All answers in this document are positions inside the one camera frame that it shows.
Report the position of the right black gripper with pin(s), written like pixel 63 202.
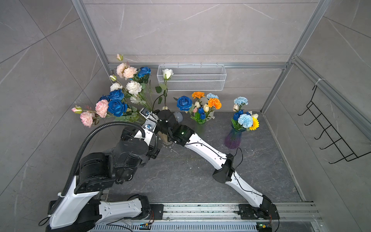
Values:
pixel 160 113

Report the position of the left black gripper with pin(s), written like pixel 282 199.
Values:
pixel 153 152

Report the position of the yellow wavy glass vase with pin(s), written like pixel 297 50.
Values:
pixel 165 140

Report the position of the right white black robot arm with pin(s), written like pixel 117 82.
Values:
pixel 259 206

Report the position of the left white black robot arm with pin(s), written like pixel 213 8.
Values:
pixel 79 208

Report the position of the small grey round vase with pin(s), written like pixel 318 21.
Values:
pixel 178 116

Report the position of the clear green glass vase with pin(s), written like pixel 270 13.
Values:
pixel 199 128

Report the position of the light blue carnation middle vase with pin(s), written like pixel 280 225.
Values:
pixel 212 96

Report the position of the purple glass vase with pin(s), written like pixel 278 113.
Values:
pixel 233 139

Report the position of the yellow sunflower purple vase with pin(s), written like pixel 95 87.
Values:
pixel 255 124

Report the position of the orange carnation small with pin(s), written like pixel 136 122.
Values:
pixel 198 95

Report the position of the pink rose middle left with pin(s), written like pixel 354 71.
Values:
pixel 102 108

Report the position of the pink rose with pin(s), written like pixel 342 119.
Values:
pixel 87 118
pixel 102 108

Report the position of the pink rose lower left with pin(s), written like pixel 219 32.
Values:
pixel 87 118

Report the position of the blue rose upper left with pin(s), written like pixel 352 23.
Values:
pixel 116 95

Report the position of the orange carnation large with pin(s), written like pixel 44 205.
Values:
pixel 214 103

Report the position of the white rose tall stem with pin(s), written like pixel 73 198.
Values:
pixel 167 74

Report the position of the blue rose top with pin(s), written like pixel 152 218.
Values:
pixel 144 71

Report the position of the small white rose left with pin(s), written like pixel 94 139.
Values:
pixel 116 86

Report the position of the pink rose bud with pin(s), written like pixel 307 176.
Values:
pixel 77 110

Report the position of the peach rose pair top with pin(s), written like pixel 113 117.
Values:
pixel 125 71

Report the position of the light blue carnation upper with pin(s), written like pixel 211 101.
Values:
pixel 240 101

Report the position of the light blue carnation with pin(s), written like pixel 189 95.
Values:
pixel 245 120
pixel 240 101

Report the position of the light blue carnation lower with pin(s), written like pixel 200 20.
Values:
pixel 245 120

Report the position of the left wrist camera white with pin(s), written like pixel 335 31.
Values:
pixel 149 127

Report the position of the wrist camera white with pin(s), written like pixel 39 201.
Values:
pixel 149 127
pixel 148 115

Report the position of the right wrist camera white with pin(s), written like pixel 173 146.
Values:
pixel 148 115

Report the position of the metal base rail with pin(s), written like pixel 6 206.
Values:
pixel 222 217

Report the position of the black wire hook rack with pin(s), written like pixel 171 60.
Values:
pixel 336 139

